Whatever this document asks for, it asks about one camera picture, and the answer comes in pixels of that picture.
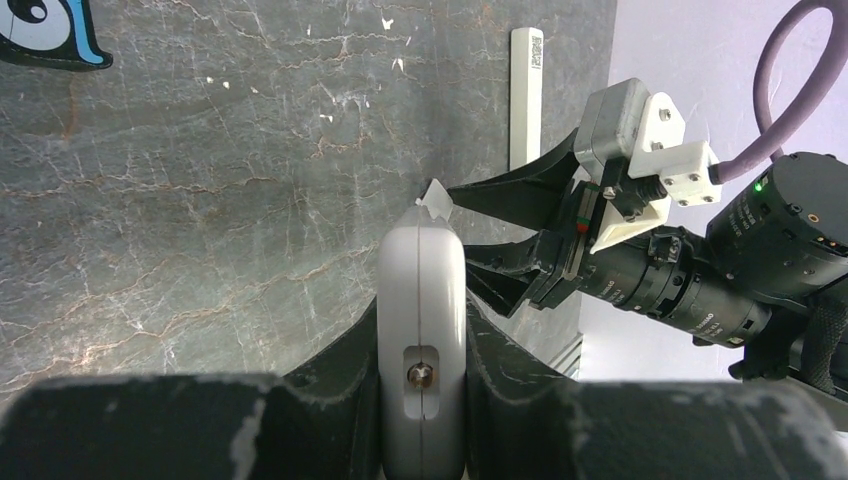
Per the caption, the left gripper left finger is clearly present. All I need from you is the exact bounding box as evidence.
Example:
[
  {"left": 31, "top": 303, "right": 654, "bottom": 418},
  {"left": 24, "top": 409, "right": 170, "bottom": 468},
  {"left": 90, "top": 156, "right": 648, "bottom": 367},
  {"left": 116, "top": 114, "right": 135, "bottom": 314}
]
[{"left": 1, "top": 306, "right": 380, "bottom": 479}]

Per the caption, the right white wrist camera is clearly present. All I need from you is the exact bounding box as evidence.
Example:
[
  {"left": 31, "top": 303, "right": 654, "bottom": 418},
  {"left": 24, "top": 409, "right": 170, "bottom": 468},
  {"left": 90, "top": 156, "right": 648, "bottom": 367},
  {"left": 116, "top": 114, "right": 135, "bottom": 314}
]
[{"left": 573, "top": 78, "right": 722, "bottom": 253}]

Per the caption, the grey white remote control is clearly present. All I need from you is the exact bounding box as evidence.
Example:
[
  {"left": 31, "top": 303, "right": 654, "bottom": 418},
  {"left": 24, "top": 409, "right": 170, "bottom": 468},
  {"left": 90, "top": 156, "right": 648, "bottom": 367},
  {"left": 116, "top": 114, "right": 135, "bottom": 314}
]
[{"left": 376, "top": 205, "right": 467, "bottom": 479}]

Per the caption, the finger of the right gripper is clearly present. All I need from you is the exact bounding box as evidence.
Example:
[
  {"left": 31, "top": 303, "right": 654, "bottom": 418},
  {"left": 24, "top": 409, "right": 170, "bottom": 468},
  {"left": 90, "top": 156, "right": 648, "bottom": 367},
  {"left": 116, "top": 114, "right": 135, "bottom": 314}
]
[
  {"left": 464, "top": 231, "right": 550, "bottom": 317},
  {"left": 447, "top": 131, "right": 579, "bottom": 231}
]

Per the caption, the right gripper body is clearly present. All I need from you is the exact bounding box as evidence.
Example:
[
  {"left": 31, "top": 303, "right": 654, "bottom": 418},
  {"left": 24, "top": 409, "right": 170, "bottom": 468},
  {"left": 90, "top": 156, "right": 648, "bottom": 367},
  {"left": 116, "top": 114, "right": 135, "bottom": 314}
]
[{"left": 530, "top": 180, "right": 605, "bottom": 311}]

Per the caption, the white long remote control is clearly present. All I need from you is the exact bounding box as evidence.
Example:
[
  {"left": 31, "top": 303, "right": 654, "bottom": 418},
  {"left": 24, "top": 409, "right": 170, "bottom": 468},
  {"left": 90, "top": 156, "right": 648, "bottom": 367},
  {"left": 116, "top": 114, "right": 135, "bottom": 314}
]
[{"left": 509, "top": 27, "right": 544, "bottom": 170}]

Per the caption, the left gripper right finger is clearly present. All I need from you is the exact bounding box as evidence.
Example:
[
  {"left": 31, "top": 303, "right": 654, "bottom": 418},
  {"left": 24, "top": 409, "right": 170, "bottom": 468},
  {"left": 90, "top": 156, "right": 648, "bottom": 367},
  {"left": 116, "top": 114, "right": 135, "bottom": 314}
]
[{"left": 466, "top": 301, "right": 847, "bottom": 479}]

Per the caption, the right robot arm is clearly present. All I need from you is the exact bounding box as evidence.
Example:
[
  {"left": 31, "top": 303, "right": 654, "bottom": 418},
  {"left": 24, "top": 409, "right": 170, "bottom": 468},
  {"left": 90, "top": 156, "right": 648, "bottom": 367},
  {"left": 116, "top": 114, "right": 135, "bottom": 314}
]
[{"left": 448, "top": 137, "right": 847, "bottom": 400}]

